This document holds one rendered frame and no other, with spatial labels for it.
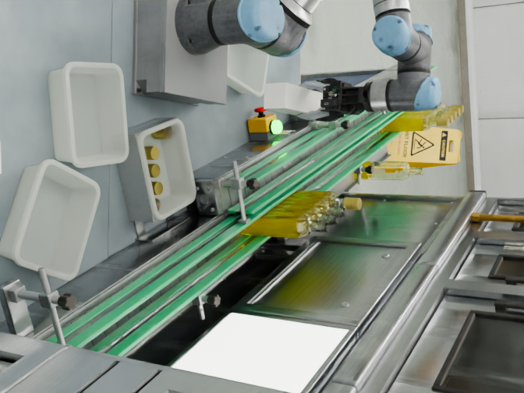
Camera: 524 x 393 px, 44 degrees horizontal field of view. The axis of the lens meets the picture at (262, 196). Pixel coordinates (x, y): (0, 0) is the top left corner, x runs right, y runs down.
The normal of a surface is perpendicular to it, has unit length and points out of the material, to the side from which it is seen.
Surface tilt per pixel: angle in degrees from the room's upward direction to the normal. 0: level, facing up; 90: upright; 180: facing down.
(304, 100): 0
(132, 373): 90
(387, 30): 90
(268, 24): 7
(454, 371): 90
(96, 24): 0
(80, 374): 90
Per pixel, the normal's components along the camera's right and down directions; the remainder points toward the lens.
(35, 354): -0.15, -0.94
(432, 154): -0.25, -0.20
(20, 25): 0.86, 0.03
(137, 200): -0.50, 0.33
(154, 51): -0.51, 0.01
